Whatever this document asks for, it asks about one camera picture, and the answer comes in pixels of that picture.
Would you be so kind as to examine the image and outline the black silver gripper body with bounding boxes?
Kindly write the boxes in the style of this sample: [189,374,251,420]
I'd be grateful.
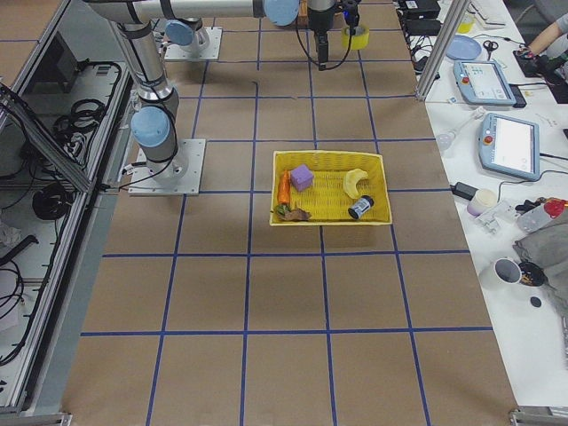
[307,0,335,32]

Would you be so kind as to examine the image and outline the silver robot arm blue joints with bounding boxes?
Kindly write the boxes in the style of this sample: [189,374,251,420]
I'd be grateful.
[87,1,299,178]

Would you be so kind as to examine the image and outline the person hand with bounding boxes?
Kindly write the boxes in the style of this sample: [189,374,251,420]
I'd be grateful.
[533,54,567,75]

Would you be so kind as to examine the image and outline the blue plate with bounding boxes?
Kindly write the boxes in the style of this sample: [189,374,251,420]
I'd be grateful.
[446,35,482,60]

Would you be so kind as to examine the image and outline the purple cube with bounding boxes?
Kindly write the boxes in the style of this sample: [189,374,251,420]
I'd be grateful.
[290,164,314,192]

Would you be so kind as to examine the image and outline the yellow banana toy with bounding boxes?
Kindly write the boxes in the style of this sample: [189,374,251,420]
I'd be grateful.
[343,169,368,200]

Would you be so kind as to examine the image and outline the orange carrot toy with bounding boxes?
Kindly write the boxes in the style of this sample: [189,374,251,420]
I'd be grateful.
[277,170,291,204]

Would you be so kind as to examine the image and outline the upper teach pendant tablet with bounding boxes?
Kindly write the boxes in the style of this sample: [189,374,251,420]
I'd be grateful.
[453,60,516,107]

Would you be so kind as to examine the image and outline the teach pendant tablet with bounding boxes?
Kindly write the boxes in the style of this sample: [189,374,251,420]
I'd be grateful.
[453,60,516,107]
[478,113,540,181]

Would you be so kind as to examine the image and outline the yellow plastic basket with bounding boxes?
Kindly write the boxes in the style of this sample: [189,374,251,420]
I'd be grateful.
[269,150,392,226]

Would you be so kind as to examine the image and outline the black scissors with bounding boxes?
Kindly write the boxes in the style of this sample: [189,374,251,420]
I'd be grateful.
[482,40,499,61]

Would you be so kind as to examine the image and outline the brown leaf toy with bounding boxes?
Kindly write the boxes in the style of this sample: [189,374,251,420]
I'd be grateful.
[275,203,312,222]

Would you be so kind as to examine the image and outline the black power adapter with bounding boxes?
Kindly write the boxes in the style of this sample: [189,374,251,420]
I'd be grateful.
[450,182,478,201]

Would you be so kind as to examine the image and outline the lower teach pendant tablet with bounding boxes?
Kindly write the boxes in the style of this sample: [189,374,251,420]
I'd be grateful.
[478,113,540,181]

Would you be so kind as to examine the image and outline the white purple jar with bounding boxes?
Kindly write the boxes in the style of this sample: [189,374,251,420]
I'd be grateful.
[467,188,497,217]

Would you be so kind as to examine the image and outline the white mug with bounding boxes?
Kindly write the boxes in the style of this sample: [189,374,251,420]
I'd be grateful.
[478,257,522,290]

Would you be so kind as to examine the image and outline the grey cloth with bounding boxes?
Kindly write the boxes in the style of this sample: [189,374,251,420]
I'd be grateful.
[513,222,567,317]

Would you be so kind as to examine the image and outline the black cup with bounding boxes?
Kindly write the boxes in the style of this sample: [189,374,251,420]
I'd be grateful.
[518,261,548,288]

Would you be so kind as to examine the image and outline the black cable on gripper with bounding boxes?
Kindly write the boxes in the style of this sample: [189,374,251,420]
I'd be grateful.
[294,21,356,72]

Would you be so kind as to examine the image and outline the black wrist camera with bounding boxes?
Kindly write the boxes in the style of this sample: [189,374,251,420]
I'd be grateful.
[341,0,360,28]

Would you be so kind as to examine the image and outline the aluminium frame post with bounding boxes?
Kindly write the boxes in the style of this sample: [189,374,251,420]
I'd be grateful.
[415,0,469,101]

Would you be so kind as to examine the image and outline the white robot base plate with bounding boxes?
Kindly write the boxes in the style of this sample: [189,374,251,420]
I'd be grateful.
[127,138,206,196]

